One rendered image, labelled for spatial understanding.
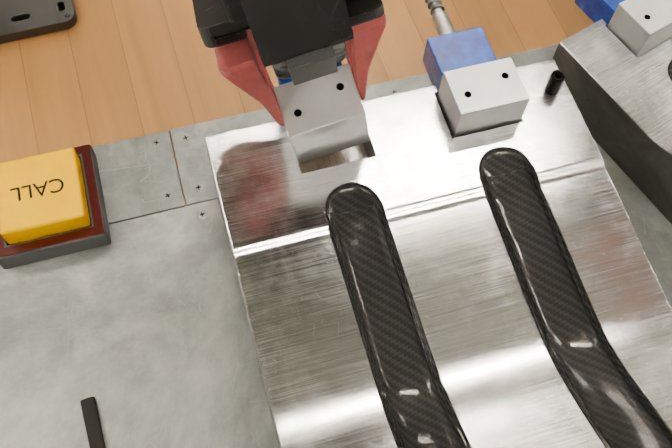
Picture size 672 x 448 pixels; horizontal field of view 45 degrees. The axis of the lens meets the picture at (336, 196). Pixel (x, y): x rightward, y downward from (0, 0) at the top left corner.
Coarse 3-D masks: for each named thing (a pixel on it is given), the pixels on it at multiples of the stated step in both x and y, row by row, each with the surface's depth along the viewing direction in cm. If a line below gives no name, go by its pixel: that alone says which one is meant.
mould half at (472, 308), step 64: (256, 128) 55; (384, 128) 56; (448, 128) 56; (512, 128) 56; (576, 128) 56; (256, 192) 53; (320, 192) 53; (384, 192) 53; (448, 192) 54; (576, 192) 54; (256, 256) 51; (320, 256) 52; (448, 256) 52; (576, 256) 52; (640, 256) 53; (256, 320) 50; (320, 320) 50; (448, 320) 50; (512, 320) 50; (640, 320) 51; (320, 384) 48; (448, 384) 48; (512, 384) 48; (640, 384) 48
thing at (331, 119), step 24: (336, 72) 50; (288, 96) 50; (312, 96) 50; (336, 96) 50; (288, 120) 50; (312, 120) 50; (336, 120) 50; (360, 120) 50; (312, 144) 52; (336, 144) 53
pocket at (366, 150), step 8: (360, 144) 58; (368, 144) 56; (336, 152) 58; (344, 152) 58; (352, 152) 58; (360, 152) 58; (368, 152) 57; (312, 160) 58; (320, 160) 58; (328, 160) 58; (336, 160) 58; (344, 160) 58; (352, 160) 58; (304, 168) 57; (312, 168) 57; (320, 168) 57
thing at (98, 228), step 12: (84, 156) 62; (84, 168) 61; (96, 192) 60; (96, 204) 60; (96, 216) 60; (96, 228) 59; (0, 240) 58; (36, 240) 59; (48, 240) 59; (60, 240) 59; (72, 240) 59; (0, 252) 58; (12, 252) 58
